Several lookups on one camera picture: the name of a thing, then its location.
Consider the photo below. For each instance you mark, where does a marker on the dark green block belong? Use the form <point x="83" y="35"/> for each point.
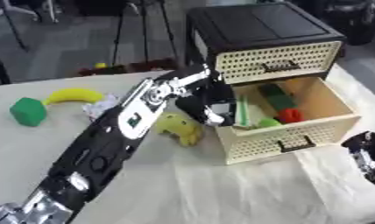
<point x="277" y="97"/>

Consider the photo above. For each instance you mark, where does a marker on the dark red box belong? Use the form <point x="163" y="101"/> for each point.
<point x="128" y="67"/>

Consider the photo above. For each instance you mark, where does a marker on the white and green packet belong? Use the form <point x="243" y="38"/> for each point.
<point x="246" y="112"/>

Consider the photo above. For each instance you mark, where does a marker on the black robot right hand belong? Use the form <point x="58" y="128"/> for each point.
<point x="368" y="157"/>

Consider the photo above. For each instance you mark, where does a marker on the red block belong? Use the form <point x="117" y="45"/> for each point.
<point x="290" y="115"/>

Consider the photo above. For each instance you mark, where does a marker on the light green ball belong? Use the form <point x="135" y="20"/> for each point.
<point x="268" y="122"/>

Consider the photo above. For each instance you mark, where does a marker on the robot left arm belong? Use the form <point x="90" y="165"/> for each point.
<point x="101" y="145"/>

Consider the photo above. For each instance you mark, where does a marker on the black cabinet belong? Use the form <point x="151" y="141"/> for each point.
<point x="262" y="29"/>

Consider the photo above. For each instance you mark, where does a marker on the black tripod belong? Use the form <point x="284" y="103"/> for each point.
<point x="142" y="29"/>

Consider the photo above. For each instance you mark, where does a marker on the yellow soft toy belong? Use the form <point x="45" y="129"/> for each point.
<point x="181" y="128"/>

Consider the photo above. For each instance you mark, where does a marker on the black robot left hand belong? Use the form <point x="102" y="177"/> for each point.
<point x="208" y="96"/>

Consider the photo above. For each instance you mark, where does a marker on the pale open drawer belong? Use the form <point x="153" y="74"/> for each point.
<point x="292" y="128"/>

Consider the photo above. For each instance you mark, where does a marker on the yellow toy banana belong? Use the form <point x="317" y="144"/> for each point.
<point x="75" y="95"/>

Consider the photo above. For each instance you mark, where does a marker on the pale closed drawer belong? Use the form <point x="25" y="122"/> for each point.
<point x="278" y="62"/>

